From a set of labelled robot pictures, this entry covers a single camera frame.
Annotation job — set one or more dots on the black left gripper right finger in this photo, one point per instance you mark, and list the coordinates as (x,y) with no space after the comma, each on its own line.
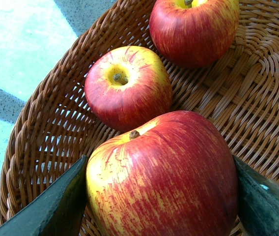
(258,207)

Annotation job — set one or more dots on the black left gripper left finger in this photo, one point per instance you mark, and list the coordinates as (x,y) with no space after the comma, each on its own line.
(57,211)

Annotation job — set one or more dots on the red yellow apple large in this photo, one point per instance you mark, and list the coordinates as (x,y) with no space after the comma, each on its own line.
(177,178)

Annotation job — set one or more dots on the brown wicker basket left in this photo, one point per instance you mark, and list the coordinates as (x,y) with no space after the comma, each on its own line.
(239,94)

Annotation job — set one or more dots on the red yellow apple far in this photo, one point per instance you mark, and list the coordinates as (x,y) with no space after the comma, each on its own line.
(194,35)

